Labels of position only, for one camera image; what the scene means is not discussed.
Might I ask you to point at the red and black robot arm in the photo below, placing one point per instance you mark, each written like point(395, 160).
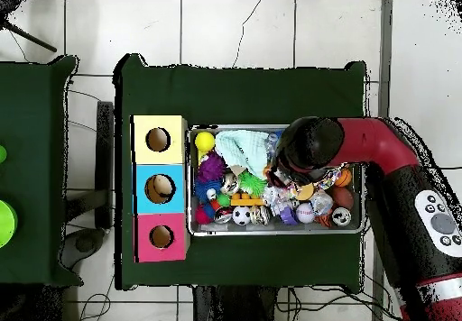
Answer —
point(397, 191)

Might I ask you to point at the shallow metal mesh bin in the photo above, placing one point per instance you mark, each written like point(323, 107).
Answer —
point(252, 230)

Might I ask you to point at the wooden box with three holes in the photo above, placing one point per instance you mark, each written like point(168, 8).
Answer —
point(160, 157)

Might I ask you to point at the purple spiky ball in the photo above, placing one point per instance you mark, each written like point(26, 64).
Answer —
point(212, 167)

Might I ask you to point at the mint green cloth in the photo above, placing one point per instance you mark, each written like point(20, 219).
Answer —
point(242, 148)

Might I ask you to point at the yellow smooth ball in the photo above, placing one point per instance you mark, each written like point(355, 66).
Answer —
point(205, 141)

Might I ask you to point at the black and white soccer ball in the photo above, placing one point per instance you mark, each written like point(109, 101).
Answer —
point(242, 215)

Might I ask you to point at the tan foam ball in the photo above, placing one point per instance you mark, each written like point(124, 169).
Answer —
point(306, 192)

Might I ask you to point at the small orange basketball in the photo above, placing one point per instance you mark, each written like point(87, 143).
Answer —
point(344, 177)

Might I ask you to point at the silver topped drink can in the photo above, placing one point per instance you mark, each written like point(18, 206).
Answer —
point(341, 216)

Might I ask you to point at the dark green side table cloth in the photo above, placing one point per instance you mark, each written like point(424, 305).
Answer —
point(29, 155)

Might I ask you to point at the small bright green object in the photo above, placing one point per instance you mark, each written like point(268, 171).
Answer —
point(2, 154)

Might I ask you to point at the large bright green cup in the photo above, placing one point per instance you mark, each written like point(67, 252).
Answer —
point(6, 223)

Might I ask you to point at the black tripod leg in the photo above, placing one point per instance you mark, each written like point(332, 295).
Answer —
point(32, 39)

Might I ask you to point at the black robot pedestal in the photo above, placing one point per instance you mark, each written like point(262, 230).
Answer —
point(234, 304)

